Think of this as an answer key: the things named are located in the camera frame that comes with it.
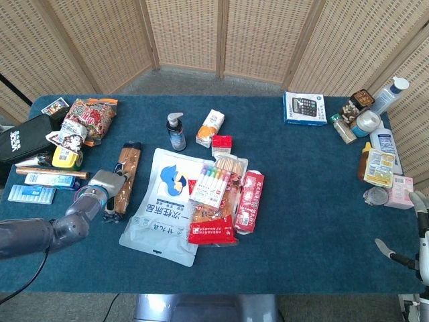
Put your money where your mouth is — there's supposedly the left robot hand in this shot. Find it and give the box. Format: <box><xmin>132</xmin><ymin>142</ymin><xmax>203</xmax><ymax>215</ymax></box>
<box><xmin>87</xmin><ymin>168</ymin><xmax>133</xmax><ymax>200</ymax></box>

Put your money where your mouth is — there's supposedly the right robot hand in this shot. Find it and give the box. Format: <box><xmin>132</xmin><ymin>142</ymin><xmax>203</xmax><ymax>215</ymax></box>
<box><xmin>374</xmin><ymin>191</ymin><xmax>429</xmax><ymax>286</ymax></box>

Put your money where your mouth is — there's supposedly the brown long snack pack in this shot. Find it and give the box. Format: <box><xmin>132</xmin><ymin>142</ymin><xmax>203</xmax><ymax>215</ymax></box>
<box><xmin>101</xmin><ymin>142</ymin><xmax>142</xmax><ymax>223</ymax></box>

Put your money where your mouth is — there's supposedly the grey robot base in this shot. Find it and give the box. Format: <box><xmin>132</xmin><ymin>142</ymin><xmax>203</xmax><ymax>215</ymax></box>
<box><xmin>133</xmin><ymin>294</ymin><xmax>280</xmax><ymax>322</ymax></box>

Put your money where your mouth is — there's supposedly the large white plastic bag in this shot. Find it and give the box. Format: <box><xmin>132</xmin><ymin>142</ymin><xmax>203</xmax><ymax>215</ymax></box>
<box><xmin>118</xmin><ymin>148</ymin><xmax>211</xmax><ymax>268</ymax></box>

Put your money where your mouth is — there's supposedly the white printed snack wrapper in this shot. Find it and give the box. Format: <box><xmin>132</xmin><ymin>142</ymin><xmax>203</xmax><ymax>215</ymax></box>
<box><xmin>44</xmin><ymin>120</ymin><xmax>89</xmax><ymax>156</ymax></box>

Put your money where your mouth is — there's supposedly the red floral snack bag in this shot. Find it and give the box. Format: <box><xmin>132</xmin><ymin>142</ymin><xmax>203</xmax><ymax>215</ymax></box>
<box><xmin>62</xmin><ymin>97</ymin><xmax>119</xmax><ymax>147</ymax></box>

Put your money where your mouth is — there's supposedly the packaged bread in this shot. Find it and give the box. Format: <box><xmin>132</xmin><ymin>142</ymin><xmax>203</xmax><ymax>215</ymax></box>
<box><xmin>187</xmin><ymin>167</ymin><xmax>248</xmax><ymax>246</ymax></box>

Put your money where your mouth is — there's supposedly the long red wrapped package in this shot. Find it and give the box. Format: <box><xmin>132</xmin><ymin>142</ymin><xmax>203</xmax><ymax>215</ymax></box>
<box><xmin>233</xmin><ymin>169</ymin><xmax>266</xmax><ymax>235</ymax></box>

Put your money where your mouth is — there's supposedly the yellow and green can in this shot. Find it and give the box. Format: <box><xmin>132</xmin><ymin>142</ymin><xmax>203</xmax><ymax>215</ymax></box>
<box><xmin>51</xmin><ymin>145</ymin><xmax>84</xmax><ymax>169</ymax></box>

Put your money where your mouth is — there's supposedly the pink box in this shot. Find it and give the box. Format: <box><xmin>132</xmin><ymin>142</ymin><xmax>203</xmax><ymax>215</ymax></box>
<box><xmin>383</xmin><ymin>174</ymin><xmax>415</xmax><ymax>211</ymax></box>

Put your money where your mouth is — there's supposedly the blue and white toothpaste box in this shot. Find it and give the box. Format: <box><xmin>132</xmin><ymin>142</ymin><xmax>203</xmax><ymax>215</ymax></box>
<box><xmin>23</xmin><ymin>172</ymin><xmax>82</xmax><ymax>191</ymax></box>

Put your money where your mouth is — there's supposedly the copper coloured tube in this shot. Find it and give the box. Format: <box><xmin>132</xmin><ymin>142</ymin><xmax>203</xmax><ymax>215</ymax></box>
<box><xmin>15</xmin><ymin>166</ymin><xmax>91</xmax><ymax>180</ymax></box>

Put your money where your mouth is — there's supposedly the clear plastic cup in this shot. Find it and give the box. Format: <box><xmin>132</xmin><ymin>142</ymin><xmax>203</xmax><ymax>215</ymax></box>
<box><xmin>363</xmin><ymin>186</ymin><xmax>388</xmax><ymax>207</ymax></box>

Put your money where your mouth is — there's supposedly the pale blue flat box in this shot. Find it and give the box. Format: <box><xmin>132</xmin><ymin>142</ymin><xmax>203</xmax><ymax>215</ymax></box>
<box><xmin>7</xmin><ymin>184</ymin><xmax>57</xmax><ymax>205</ymax></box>

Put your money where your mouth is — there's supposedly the white squeeze tube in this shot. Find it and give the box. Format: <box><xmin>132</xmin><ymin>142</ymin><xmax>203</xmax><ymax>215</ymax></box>
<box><xmin>14</xmin><ymin>152</ymin><xmax>54</xmax><ymax>169</ymax></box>

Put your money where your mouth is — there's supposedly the dark pump dispenser bottle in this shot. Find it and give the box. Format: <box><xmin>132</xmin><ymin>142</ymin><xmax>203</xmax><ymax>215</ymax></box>
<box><xmin>166</xmin><ymin>112</ymin><xmax>188</xmax><ymax>152</ymax></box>

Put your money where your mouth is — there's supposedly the yellow and white packet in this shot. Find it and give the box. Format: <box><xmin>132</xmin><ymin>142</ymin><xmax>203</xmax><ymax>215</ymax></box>
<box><xmin>363</xmin><ymin>148</ymin><xmax>397</xmax><ymax>189</ymax></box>

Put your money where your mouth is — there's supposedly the small card box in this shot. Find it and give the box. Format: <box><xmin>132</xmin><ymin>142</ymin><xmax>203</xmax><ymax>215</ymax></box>
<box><xmin>40</xmin><ymin>97</ymin><xmax>70</xmax><ymax>117</ymax></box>

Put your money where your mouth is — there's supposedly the black zip pouch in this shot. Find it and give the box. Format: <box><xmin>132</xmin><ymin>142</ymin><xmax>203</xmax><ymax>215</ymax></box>
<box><xmin>0</xmin><ymin>113</ymin><xmax>68</xmax><ymax>166</ymax></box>

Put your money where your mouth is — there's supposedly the amber honey bottle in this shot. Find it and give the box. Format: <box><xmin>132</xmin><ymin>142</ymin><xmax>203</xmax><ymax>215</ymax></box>
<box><xmin>356</xmin><ymin>142</ymin><xmax>373</xmax><ymax>182</ymax></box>

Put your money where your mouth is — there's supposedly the white lotion bottle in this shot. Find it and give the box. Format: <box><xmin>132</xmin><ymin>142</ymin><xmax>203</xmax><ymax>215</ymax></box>
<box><xmin>369</xmin><ymin>128</ymin><xmax>404</xmax><ymax>176</ymax></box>

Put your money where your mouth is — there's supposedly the pastel marker pen pack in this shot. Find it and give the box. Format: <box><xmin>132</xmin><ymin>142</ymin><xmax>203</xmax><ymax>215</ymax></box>
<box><xmin>188</xmin><ymin>162</ymin><xmax>235</xmax><ymax>210</ymax></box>

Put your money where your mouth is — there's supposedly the white and orange carton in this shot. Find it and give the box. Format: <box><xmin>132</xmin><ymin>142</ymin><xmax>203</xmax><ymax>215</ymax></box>
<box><xmin>195</xmin><ymin>109</ymin><xmax>226</xmax><ymax>149</ymax></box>

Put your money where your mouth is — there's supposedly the small red and white box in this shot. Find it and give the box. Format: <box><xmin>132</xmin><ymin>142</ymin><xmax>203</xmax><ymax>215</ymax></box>
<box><xmin>211</xmin><ymin>134</ymin><xmax>233</xmax><ymax>157</ymax></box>

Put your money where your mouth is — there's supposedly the wooden sticks pack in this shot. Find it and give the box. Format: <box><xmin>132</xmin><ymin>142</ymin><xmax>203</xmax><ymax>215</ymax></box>
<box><xmin>214</xmin><ymin>155</ymin><xmax>250</xmax><ymax>182</ymax></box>

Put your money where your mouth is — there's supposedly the white lidded blue jar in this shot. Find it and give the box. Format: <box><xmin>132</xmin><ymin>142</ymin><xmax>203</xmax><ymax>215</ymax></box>
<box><xmin>349</xmin><ymin>110</ymin><xmax>383</xmax><ymax>139</ymax></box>

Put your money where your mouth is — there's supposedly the green capped spice bottle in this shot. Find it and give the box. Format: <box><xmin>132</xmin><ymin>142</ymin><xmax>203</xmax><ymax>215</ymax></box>
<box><xmin>329</xmin><ymin>113</ymin><xmax>359</xmax><ymax>146</ymax></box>

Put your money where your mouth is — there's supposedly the clear bottle with blue cap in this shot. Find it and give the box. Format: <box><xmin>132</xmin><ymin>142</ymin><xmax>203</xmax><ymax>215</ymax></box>
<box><xmin>371</xmin><ymin>76</ymin><xmax>411</xmax><ymax>115</ymax></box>

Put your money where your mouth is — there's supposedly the clear jar with capsules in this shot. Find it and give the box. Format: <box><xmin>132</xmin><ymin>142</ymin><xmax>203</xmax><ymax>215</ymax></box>
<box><xmin>341</xmin><ymin>88</ymin><xmax>376</xmax><ymax>123</ymax></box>

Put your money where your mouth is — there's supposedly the blue calculator box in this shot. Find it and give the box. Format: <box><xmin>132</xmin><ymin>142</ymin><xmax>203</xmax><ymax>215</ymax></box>
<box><xmin>282</xmin><ymin>91</ymin><xmax>328</xmax><ymax>127</ymax></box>

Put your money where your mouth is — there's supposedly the woven folding screen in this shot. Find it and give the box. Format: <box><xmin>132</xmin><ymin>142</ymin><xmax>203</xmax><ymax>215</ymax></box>
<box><xmin>0</xmin><ymin>0</ymin><xmax>429</xmax><ymax>182</ymax></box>

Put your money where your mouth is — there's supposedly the black cable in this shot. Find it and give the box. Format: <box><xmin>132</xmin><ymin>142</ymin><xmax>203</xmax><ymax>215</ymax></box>
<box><xmin>0</xmin><ymin>247</ymin><xmax>52</xmax><ymax>303</ymax></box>

